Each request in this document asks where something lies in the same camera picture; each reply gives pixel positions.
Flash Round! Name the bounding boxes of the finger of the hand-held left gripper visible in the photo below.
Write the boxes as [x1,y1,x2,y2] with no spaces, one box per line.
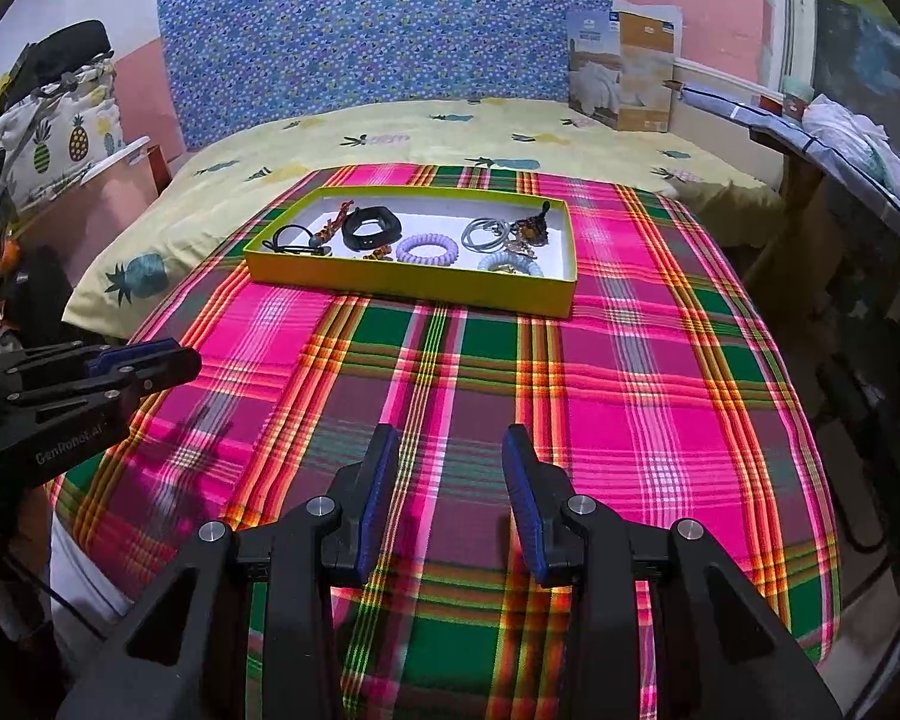
[7,348,203,412]
[0,337,185,385]

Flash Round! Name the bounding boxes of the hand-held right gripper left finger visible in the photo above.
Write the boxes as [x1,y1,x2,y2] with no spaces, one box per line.
[56,424,402,720]

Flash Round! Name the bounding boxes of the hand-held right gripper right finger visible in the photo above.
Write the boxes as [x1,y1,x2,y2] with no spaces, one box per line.
[501,424,845,720]

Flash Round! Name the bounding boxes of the black bobble hair tie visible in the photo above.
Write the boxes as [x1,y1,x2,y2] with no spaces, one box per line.
[262,223,332,257]

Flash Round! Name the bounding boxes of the yellow-green cardboard box tray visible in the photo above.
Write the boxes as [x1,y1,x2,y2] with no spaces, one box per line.
[242,185,575,316]

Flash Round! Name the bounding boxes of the black hair band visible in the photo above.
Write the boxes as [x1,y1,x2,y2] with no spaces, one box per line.
[342,205,405,253]

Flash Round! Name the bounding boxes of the light blue spiral hair tie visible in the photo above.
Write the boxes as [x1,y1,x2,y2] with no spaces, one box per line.
[478,250,545,279]

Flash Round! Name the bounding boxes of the purple spiral hair tie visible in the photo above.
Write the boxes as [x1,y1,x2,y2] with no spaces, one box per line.
[395,234,461,266]

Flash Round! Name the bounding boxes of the grey elastic hair ties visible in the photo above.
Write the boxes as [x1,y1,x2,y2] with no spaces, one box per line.
[460,215,512,253]

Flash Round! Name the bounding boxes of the pink plaid blanket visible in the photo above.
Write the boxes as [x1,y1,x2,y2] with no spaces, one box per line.
[45,163,845,720]

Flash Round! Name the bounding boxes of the pink storage box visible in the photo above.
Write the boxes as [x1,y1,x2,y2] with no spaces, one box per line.
[13,136,174,295]

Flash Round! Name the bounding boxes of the pineapple print pillow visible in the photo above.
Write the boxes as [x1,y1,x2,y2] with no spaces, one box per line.
[0,64,129,205]

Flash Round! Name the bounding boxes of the brown hair claw clip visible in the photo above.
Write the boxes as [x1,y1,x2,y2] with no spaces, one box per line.
[509,201,553,248]

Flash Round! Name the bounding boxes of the black bag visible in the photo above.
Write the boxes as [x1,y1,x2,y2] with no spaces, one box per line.
[3,20,114,110]

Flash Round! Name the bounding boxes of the yellow pineapple print bedsheet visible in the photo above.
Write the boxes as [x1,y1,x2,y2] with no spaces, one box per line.
[64,96,785,340]

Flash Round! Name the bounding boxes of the blue floral headboard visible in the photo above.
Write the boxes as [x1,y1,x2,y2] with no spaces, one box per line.
[156,0,617,155]

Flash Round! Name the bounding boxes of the wooden table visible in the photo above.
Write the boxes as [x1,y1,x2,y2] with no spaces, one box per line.
[748,126,900,280]

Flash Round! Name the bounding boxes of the bedding set package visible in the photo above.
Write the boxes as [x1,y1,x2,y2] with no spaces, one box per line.
[566,7,684,135]

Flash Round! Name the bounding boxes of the blue grey striped cloth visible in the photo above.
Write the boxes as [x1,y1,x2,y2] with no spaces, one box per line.
[678,82,900,212]

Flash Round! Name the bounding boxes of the white plastic bag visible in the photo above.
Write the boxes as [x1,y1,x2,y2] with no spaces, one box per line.
[802,93,900,193]

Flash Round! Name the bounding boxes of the white window frame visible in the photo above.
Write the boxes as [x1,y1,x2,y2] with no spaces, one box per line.
[760,0,819,92]

